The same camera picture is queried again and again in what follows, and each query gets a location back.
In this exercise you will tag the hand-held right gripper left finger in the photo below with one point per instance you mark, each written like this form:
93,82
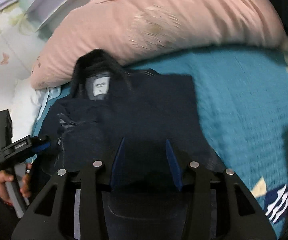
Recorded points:
117,165

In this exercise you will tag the pink duvet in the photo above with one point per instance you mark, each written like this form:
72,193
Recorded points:
159,22

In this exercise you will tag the white pillow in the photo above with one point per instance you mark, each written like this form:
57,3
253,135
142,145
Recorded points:
25,105

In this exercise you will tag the butterfly decorated bed panel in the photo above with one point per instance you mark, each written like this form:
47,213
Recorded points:
6,60

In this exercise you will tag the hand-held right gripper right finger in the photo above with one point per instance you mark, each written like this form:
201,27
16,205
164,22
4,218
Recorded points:
173,166

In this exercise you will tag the person's left forearm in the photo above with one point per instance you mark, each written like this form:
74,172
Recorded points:
1,217

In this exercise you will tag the person's left hand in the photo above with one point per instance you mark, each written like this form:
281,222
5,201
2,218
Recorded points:
1,181

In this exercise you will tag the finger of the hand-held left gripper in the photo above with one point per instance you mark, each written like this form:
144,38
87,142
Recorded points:
42,148
43,138

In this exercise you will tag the lavender wall shelf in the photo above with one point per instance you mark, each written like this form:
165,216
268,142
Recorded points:
49,2

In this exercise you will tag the teal quilted bed blanket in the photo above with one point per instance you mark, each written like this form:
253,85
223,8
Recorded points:
246,110

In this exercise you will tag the light blue striped sheet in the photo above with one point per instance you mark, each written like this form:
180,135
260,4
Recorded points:
49,96

